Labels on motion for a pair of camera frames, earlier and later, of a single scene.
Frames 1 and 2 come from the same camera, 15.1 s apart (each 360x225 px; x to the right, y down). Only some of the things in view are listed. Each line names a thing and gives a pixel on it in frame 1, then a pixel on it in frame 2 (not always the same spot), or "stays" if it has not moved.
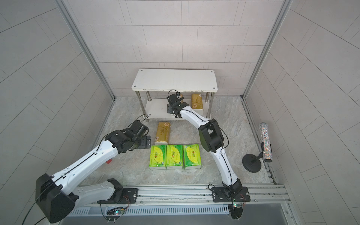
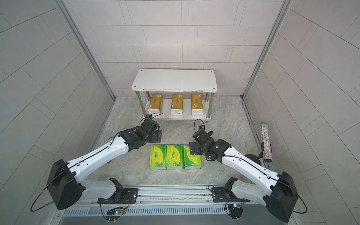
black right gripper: (172, 107) to (196, 145)
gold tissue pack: (197, 103) stays
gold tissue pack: (163, 133) to (156, 104)
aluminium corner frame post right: (286, 7) stays
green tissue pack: (192, 156) stays
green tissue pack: (157, 160) stays
